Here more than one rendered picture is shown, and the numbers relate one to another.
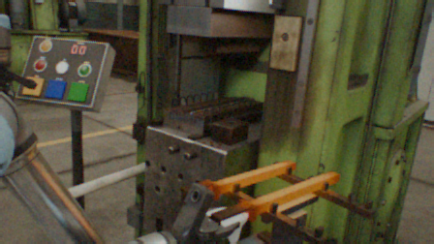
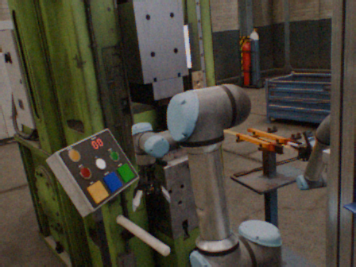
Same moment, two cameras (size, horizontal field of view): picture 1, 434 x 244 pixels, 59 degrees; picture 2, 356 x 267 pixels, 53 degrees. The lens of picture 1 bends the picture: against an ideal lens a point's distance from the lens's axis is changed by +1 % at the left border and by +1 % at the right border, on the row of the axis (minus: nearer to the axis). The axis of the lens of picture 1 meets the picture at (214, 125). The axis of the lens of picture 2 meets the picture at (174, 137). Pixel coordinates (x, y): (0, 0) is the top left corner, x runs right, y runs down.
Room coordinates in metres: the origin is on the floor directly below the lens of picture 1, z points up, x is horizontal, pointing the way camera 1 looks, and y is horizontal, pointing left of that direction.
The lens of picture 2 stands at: (0.77, 1.92, 1.61)
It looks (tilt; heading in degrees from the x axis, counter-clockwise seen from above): 17 degrees down; 288
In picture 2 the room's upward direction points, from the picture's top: 7 degrees counter-clockwise
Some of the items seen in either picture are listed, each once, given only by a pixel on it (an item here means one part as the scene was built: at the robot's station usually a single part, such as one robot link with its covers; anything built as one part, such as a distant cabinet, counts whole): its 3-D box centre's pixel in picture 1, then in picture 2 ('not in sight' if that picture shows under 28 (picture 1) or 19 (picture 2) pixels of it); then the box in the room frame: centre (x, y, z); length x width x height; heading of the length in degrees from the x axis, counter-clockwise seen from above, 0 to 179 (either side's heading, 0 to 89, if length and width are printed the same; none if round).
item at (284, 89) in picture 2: not in sight; (311, 98); (0.36, -3.85, 0.36); 1.20 x 0.80 x 0.72; 145
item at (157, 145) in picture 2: not in sight; (157, 143); (1.20, 0.80, 1.23); 0.11 x 0.11 x 0.08; 43
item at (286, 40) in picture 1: (285, 44); (197, 85); (1.28, -0.21, 1.27); 0.09 x 0.02 x 0.17; 54
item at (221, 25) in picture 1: (223, 22); (147, 86); (1.53, 0.00, 1.32); 0.42 x 0.20 x 0.10; 144
